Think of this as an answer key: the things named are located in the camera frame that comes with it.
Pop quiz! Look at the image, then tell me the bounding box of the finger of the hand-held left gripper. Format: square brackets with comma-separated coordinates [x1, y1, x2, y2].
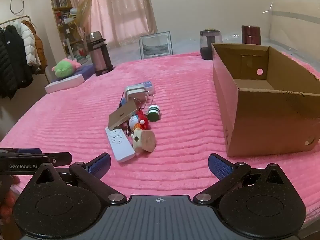
[49, 152, 72, 167]
[0, 148, 49, 157]

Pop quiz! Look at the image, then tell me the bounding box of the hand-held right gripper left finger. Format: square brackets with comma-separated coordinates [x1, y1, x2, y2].
[32, 153, 127, 205]

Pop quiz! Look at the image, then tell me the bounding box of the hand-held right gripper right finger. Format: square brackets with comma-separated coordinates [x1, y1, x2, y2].
[193, 153, 288, 205]

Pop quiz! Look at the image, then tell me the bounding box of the white remote control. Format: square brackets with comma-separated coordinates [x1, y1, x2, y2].
[105, 126, 136, 163]

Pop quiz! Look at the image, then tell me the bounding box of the small beige box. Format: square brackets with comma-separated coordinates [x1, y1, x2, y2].
[108, 102, 138, 132]

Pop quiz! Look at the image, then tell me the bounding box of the brown cardboard box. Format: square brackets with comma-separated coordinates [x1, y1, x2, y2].
[211, 43, 320, 158]

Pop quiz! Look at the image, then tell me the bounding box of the green white striped bottle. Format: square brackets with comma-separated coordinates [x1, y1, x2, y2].
[147, 104, 162, 122]

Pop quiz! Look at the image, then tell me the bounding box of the white square night light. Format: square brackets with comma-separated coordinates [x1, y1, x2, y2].
[124, 85, 147, 103]

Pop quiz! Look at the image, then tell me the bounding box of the blue label clear floss box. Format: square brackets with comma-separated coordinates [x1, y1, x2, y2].
[135, 80, 156, 95]

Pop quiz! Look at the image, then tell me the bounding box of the person's left hand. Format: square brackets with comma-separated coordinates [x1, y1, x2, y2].
[0, 176, 22, 228]

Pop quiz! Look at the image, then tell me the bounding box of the beige wooden toy figure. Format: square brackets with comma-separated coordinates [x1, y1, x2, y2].
[132, 127, 157, 153]

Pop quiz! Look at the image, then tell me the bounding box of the white flat box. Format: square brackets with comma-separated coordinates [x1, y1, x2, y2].
[44, 74, 85, 94]

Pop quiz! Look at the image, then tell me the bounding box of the black quilted jacket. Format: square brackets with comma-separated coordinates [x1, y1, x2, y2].
[0, 29, 17, 99]

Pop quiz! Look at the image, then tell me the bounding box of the pink ribbed fleece blanket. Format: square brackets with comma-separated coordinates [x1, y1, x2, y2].
[0, 51, 320, 220]

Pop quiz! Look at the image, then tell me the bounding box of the green pink plush toy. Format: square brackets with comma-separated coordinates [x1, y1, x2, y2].
[51, 58, 82, 78]

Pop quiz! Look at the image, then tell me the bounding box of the purple flat box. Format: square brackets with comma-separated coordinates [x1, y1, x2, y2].
[72, 64, 95, 80]

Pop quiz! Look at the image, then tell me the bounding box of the black jacket white logo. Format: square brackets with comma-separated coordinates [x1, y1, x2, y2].
[4, 24, 34, 89]

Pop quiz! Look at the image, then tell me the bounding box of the brown jacket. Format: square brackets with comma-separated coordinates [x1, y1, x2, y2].
[21, 20, 48, 74]

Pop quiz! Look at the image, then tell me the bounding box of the white puffer jacket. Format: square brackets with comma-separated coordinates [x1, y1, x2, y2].
[14, 21, 40, 67]

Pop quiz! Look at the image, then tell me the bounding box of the thermos flask in black carrier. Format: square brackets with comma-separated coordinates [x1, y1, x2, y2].
[86, 31, 113, 77]

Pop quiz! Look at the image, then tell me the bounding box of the dark purple clear jar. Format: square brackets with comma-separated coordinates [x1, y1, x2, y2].
[200, 29, 223, 60]

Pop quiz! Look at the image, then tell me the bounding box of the framed landscape picture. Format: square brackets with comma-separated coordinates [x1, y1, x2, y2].
[139, 31, 173, 60]

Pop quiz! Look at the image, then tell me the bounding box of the metal clothes rack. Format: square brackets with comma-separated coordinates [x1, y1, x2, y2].
[0, 15, 32, 30]

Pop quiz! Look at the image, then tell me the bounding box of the maroon metal canister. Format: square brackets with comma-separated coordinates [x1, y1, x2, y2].
[241, 25, 262, 45]

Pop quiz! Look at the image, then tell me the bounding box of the standing fan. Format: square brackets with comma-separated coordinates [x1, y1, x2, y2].
[67, 0, 93, 63]

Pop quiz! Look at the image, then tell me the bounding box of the wooden bookshelf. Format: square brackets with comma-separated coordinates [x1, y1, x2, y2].
[47, 0, 85, 55]

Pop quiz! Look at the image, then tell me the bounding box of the pink curtain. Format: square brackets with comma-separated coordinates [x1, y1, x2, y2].
[67, 0, 158, 48]

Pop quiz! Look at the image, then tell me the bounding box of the red blue cartoon keychain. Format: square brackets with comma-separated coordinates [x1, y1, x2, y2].
[126, 109, 151, 137]

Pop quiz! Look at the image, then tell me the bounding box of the metal wire stand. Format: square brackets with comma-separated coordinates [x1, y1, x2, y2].
[134, 91, 155, 110]

